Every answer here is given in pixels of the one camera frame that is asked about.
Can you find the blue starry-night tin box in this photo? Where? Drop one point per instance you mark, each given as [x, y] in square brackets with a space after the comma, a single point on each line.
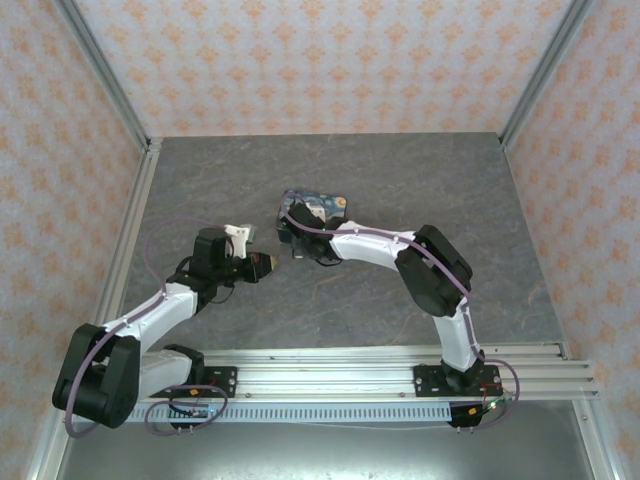
[332, 202]

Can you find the small left circuit board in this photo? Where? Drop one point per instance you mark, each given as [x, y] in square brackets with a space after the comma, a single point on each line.
[197, 411]

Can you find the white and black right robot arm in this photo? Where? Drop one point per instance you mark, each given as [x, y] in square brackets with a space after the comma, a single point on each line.
[370, 245]

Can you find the aluminium frame post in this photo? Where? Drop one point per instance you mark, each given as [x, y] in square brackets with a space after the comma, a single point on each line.
[102, 70]
[547, 70]

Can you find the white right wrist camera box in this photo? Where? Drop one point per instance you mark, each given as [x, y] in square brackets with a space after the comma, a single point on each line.
[316, 210]

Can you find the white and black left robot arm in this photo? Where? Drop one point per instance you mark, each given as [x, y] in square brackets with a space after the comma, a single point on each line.
[150, 312]

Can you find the small right circuit board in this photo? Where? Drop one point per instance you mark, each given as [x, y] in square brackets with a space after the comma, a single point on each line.
[487, 406]

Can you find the aluminium lower frame rail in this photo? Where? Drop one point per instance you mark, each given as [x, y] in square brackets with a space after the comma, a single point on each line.
[45, 450]
[602, 445]

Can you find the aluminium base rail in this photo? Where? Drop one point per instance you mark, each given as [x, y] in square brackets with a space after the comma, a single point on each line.
[330, 372]

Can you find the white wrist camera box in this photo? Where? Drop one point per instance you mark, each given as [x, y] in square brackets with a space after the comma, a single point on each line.
[239, 239]
[316, 210]

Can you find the aluminium side rail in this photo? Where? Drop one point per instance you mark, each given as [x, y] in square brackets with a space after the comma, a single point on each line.
[132, 235]

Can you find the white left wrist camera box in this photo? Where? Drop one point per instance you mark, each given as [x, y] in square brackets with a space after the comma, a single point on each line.
[239, 239]

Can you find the small circuit board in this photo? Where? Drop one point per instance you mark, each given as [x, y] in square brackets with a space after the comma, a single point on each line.
[197, 411]
[487, 406]

